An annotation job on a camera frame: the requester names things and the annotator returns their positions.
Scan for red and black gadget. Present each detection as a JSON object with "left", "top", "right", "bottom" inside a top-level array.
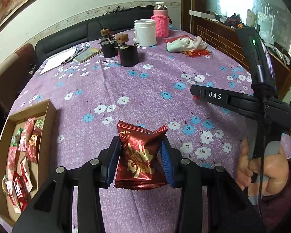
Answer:
[{"left": 227, "top": 14, "right": 243, "bottom": 26}]

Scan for brown sofa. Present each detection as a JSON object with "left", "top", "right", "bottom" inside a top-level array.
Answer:
[{"left": 0, "top": 43, "right": 39, "bottom": 117}]

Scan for thin green book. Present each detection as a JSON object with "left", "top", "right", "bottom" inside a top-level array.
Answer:
[{"left": 73, "top": 47, "right": 102, "bottom": 63}]

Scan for person's right hand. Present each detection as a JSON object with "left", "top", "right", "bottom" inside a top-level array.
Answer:
[{"left": 235, "top": 138, "right": 290, "bottom": 197}]

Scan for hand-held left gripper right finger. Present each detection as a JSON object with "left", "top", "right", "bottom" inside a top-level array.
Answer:
[{"left": 161, "top": 136, "right": 267, "bottom": 233}]

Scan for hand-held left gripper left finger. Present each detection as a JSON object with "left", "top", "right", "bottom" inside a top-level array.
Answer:
[{"left": 12, "top": 136, "right": 122, "bottom": 233}]

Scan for black cable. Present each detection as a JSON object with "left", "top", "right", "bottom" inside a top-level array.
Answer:
[{"left": 257, "top": 97, "right": 268, "bottom": 226}]

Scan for shallow cardboard box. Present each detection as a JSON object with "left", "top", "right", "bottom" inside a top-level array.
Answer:
[{"left": 0, "top": 99, "right": 57, "bottom": 227}]

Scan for white paper sheet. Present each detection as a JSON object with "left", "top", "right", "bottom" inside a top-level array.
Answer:
[{"left": 39, "top": 47, "right": 77, "bottom": 76}]

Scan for white cloth on red packet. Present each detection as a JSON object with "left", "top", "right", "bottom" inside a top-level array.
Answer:
[{"left": 165, "top": 35, "right": 211, "bottom": 58}]

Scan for white plastic jar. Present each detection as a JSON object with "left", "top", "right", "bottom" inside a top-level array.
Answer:
[{"left": 134, "top": 19, "right": 157, "bottom": 47}]

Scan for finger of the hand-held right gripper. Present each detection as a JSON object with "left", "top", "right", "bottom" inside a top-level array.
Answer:
[{"left": 190, "top": 84, "right": 260, "bottom": 120}]

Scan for black leather sofa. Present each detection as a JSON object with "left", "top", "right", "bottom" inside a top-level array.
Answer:
[{"left": 35, "top": 5, "right": 175, "bottom": 66}]

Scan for pile of assorted snack packets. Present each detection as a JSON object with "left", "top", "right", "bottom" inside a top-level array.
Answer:
[{"left": 2, "top": 117, "right": 44, "bottom": 214}]

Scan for wooden cabinet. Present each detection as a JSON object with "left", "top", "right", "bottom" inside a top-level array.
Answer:
[{"left": 189, "top": 10, "right": 291, "bottom": 78}]

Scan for black jar with cork lid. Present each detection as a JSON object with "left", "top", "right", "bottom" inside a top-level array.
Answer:
[
  {"left": 99, "top": 29, "right": 118, "bottom": 59},
  {"left": 114, "top": 34, "right": 139, "bottom": 67}
]

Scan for framed wall painting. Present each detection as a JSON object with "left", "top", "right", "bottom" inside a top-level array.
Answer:
[{"left": 0, "top": 0, "right": 79, "bottom": 36}]

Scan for wooden door frame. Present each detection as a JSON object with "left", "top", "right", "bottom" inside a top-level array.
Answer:
[{"left": 180, "top": 0, "right": 192, "bottom": 33}]

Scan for dark red snack packet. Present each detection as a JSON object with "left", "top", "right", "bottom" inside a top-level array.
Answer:
[{"left": 113, "top": 120, "right": 168, "bottom": 190}]

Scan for black pens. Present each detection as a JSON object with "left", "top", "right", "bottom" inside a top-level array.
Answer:
[{"left": 61, "top": 47, "right": 88, "bottom": 65}]

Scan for pink thermos bottle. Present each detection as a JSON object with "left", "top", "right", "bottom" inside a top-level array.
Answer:
[{"left": 151, "top": 2, "right": 170, "bottom": 38}]

